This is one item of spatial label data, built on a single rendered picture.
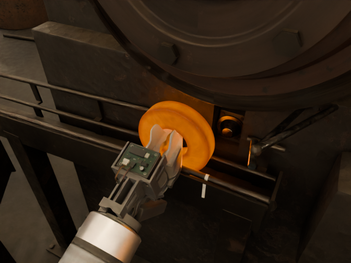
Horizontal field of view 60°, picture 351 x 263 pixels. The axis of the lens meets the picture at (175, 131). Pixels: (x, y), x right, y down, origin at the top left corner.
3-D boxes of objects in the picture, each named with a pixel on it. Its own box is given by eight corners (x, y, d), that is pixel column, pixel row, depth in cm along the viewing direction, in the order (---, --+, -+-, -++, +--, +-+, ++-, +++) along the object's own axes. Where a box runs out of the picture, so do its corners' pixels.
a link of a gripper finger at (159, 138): (174, 109, 55) (150, 150, 50) (178, 128, 59) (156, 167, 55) (159, 104, 56) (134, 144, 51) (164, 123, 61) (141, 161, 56)
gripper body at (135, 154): (169, 152, 48) (130, 222, 42) (176, 176, 55) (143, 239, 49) (128, 136, 50) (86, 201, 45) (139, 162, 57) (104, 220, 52)
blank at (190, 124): (140, 94, 60) (130, 102, 57) (215, 107, 53) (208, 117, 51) (151, 154, 69) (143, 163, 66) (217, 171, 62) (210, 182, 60)
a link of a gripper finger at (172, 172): (188, 151, 54) (166, 193, 50) (189, 155, 56) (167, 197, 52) (165, 143, 56) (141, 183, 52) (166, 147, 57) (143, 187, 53)
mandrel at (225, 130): (241, 96, 76) (243, 81, 73) (258, 101, 74) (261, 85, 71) (215, 138, 64) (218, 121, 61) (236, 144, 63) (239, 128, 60)
